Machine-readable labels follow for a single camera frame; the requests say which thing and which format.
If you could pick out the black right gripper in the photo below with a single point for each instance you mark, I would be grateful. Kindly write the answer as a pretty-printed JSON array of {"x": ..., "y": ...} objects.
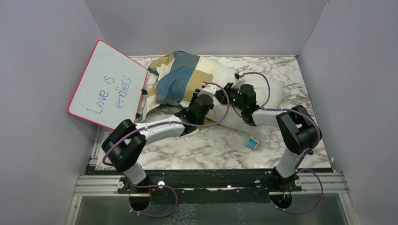
[{"x": 221, "y": 95}]

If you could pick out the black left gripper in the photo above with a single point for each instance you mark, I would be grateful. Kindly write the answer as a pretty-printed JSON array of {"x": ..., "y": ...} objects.
[{"x": 195, "y": 96}]

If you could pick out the white pillow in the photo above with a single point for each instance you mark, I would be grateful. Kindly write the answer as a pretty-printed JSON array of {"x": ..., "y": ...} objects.
[{"x": 269, "y": 92}]

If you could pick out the blue beige checked pillowcase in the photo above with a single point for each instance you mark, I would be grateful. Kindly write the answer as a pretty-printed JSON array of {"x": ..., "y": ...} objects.
[{"x": 178, "y": 75}]

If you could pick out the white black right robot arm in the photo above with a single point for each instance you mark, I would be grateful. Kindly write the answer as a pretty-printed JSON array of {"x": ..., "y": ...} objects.
[{"x": 299, "y": 131}]

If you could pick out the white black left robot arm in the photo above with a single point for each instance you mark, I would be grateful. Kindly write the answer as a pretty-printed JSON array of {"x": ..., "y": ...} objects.
[{"x": 125, "y": 144}]

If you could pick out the blue white pillow tag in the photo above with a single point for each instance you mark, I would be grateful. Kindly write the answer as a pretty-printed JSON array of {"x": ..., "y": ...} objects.
[{"x": 252, "y": 143}]

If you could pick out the black yellow marker pen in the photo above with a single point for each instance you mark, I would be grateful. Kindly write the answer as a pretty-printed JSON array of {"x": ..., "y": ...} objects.
[{"x": 309, "y": 152}]

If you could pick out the pink framed whiteboard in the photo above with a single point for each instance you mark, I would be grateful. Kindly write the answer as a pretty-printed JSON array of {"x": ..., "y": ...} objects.
[{"x": 110, "y": 88}]

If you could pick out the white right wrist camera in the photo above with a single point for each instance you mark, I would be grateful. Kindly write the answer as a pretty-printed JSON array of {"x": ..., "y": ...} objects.
[{"x": 239, "y": 77}]

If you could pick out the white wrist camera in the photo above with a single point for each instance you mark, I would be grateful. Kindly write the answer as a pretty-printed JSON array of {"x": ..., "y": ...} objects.
[
  {"x": 239, "y": 77},
  {"x": 210, "y": 89}
]

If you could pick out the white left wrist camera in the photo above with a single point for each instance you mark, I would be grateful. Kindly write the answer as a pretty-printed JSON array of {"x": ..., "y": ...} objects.
[{"x": 210, "y": 89}]

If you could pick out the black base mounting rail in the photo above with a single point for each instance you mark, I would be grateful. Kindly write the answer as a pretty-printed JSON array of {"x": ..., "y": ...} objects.
[{"x": 198, "y": 186}]

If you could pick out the aluminium frame rail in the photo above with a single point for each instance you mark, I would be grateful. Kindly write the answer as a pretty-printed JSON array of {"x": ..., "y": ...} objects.
[{"x": 323, "y": 200}]

